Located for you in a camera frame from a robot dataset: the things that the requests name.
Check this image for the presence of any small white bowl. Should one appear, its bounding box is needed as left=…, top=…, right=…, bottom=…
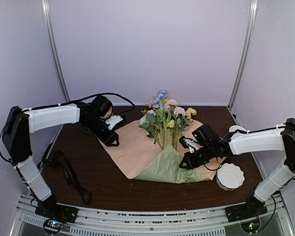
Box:
left=229, top=125, right=247, bottom=132

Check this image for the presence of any peach flower stem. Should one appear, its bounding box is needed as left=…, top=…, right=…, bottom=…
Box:
left=138, top=101, right=160, bottom=138

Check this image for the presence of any pink rose flower stem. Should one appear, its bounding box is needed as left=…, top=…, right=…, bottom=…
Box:
left=165, top=99, right=186, bottom=149

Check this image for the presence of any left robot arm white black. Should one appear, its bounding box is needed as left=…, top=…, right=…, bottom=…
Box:
left=0, top=92, right=126, bottom=218

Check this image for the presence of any pale yellow flower stem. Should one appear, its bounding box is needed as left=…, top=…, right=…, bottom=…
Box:
left=185, top=108, right=197, bottom=122

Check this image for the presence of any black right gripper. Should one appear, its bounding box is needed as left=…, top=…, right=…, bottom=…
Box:
left=179, top=144, right=215, bottom=170

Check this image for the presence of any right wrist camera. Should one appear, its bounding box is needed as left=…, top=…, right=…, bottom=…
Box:
left=179, top=136, right=201, bottom=153

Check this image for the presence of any left aluminium frame post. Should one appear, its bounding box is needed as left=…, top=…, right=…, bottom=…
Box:
left=41, top=0, right=70, bottom=102

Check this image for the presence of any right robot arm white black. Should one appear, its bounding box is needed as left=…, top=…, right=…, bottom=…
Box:
left=179, top=118, right=295, bottom=217

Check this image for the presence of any patterned mug yellow inside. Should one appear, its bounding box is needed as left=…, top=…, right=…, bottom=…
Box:
left=104, top=106, right=113, bottom=119

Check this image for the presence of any scalloped white bowl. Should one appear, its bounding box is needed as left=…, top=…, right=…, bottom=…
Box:
left=216, top=163, right=245, bottom=191

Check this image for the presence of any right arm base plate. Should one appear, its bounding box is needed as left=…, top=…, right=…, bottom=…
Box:
left=225, top=203, right=268, bottom=223

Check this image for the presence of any blue flower stem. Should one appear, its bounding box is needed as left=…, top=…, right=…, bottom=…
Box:
left=151, top=89, right=171, bottom=149

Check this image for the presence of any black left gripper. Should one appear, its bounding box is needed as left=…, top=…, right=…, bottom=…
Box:
left=85, top=117, right=120, bottom=148

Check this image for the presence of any wrapping paper sheet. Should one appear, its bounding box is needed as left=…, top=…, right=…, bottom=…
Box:
left=102, top=120, right=219, bottom=184

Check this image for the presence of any white pink flower stem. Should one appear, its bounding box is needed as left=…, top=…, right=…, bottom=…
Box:
left=139, top=109, right=168, bottom=149

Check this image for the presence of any black camera strap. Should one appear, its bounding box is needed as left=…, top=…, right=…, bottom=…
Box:
left=41, top=150, right=92, bottom=205

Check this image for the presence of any aluminium frame post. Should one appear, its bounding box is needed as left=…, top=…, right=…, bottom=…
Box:
left=228, top=0, right=258, bottom=110
left=41, top=0, right=70, bottom=102

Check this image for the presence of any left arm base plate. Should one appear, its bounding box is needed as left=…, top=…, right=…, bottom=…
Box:
left=35, top=202, right=78, bottom=223

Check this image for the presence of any right aluminium frame post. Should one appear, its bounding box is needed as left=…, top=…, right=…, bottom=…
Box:
left=228, top=0, right=258, bottom=110

